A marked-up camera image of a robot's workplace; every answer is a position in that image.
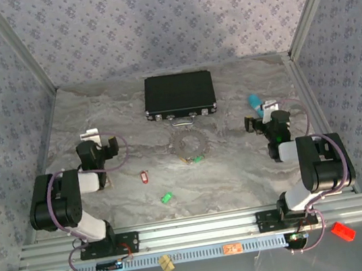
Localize aluminium frame post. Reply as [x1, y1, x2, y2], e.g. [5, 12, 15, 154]
[279, 0, 356, 61]
[0, 0, 59, 102]

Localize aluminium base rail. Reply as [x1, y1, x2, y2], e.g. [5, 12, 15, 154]
[16, 191, 362, 271]

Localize teal marker pen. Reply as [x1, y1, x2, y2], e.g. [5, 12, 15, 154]
[246, 93, 266, 120]

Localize red plastic block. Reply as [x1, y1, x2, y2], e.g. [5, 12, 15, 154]
[329, 219, 357, 244]

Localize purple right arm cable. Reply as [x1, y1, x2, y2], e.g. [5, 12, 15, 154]
[276, 90, 362, 255]

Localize metal disc with key rings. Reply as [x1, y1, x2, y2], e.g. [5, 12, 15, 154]
[165, 125, 210, 162]

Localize grey slotted cable duct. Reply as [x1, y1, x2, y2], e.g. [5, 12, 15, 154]
[73, 233, 290, 271]

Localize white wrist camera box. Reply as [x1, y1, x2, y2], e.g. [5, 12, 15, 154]
[79, 127, 102, 150]
[260, 99, 282, 125]

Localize red key tag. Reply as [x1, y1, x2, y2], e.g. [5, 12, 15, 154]
[138, 170, 151, 186]

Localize red wire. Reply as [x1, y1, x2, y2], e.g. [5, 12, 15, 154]
[117, 241, 135, 263]

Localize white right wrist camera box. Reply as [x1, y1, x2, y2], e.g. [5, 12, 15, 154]
[260, 99, 282, 125]

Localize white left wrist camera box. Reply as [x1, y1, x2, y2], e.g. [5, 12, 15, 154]
[79, 127, 102, 150]

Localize aluminium side rail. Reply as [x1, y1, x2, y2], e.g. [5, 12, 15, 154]
[280, 45, 362, 202]
[7, 88, 81, 244]

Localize orange label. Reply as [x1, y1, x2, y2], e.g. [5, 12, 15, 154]
[222, 242, 243, 256]

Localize black case with metal handle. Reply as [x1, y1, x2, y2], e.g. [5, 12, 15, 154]
[140, 68, 220, 131]

